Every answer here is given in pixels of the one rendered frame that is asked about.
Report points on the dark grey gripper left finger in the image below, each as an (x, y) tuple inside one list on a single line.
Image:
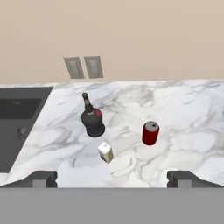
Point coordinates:
[(40, 178)]

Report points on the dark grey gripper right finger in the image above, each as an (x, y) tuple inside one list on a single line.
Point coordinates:
[(182, 178)]

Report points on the red drink can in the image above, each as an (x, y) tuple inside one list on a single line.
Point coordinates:
[(150, 133)]

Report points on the small white drink carton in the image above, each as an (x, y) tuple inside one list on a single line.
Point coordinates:
[(106, 151)]

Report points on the black bottle with red label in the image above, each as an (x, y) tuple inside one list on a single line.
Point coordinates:
[(92, 121)]

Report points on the grey wall socket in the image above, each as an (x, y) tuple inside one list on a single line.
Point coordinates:
[(74, 67), (93, 67)]

